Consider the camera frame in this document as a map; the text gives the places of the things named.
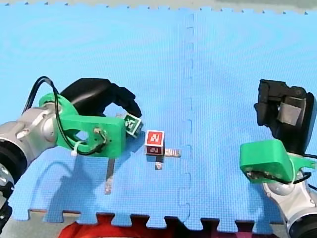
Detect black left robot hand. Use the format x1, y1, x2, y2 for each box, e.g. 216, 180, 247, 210
60, 78, 143, 119

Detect red cube white marks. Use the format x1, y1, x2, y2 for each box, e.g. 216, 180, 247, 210
143, 129, 165, 162

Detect green cube white marks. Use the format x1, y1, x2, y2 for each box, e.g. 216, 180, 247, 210
122, 113, 145, 138

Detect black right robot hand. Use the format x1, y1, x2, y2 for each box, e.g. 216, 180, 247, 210
254, 79, 317, 156

